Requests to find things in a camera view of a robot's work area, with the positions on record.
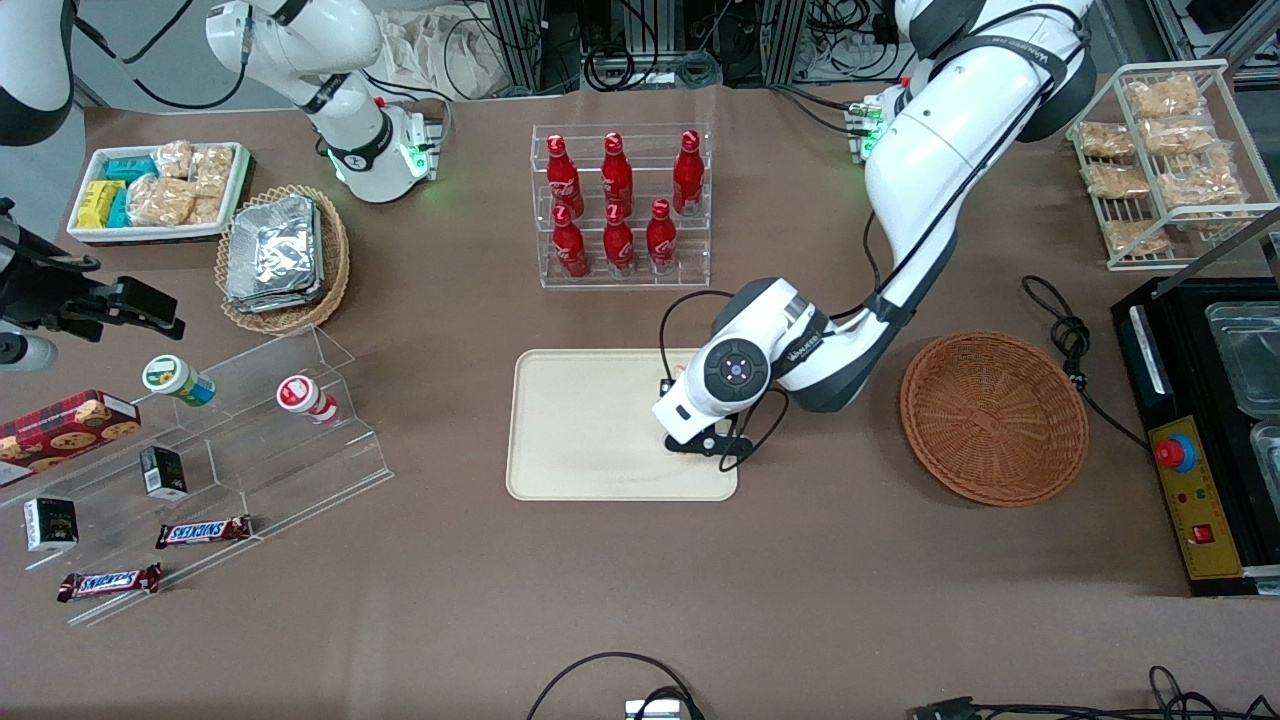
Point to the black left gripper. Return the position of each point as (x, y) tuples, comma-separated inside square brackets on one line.
[(666, 387)]

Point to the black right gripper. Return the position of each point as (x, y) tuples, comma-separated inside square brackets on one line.
[(42, 295)]

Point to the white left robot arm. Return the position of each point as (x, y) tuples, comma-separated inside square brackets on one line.
[(930, 170)]

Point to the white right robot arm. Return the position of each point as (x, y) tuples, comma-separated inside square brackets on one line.
[(330, 60)]

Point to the white rectangular snack tray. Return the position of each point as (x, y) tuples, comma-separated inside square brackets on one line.
[(160, 235)]

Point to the cream plastic tray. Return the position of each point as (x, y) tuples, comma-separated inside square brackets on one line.
[(590, 430)]

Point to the light wicker basket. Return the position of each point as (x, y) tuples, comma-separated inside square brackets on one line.
[(338, 260)]

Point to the brown wicker basket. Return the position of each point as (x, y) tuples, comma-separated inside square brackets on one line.
[(990, 420)]

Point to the green lidded snack cup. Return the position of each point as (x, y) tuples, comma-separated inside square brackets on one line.
[(165, 373)]

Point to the teal snack pack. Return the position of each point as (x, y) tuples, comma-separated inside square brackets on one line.
[(120, 210), (128, 168)]

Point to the yellow snack pack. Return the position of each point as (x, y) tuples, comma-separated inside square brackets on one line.
[(97, 203)]

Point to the bagged rice crisp snack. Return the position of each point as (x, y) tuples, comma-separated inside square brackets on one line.
[(1200, 185), (1105, 140), (175, 158), (158, 202), (1115, 181), (207, 208), (1162, 97), (1183, 135), (213, 165), (1135, 236)]

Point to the red tartan cookie box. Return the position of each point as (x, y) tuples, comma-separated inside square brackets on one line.
[(60, 430)]

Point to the foil wrapped pack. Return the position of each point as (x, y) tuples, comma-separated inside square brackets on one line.
[(270, 303), (275, 245)]

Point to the small black drink carton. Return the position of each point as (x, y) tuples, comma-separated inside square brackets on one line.
[(163, 472), (50, 523)]

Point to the red lidded snack cup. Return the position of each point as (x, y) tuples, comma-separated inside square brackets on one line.
[(297, 392)]

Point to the red cola bottle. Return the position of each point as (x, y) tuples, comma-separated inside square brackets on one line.
[(619, 240), (617, 170), (563, 172), (688, 170), (570, 245), (661, 235)]

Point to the Snickers chocolate bar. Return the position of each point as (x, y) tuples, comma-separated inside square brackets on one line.
[(203, 531), (108, 582)]

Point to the clear acrylic stepped shelf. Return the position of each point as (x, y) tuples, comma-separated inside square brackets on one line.
[(300, 470)]

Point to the grey metal device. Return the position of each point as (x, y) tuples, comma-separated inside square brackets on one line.
[(655, 710)]

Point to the clear acrylic bottle rack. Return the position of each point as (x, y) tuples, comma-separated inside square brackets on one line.
[(545, 200)]

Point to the white cloth bag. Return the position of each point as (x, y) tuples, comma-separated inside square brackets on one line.
[(440, 55)]

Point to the red emergency stop button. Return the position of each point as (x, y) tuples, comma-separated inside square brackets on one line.
[(1176, 453)]

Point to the black machine yellow panel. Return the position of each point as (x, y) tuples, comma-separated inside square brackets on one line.
[(1220, 565)]

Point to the clear plastic container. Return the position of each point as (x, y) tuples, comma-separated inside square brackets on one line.
[(1268, 455), (1245, 355)]

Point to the grey metal bar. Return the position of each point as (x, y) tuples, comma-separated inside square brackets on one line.
[(1225, 245)]

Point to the aluminium frame post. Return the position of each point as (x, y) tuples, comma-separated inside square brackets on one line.
[(520, 40)]

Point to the red rocker switch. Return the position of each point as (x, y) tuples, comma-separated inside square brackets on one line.
[(1202, 533)]

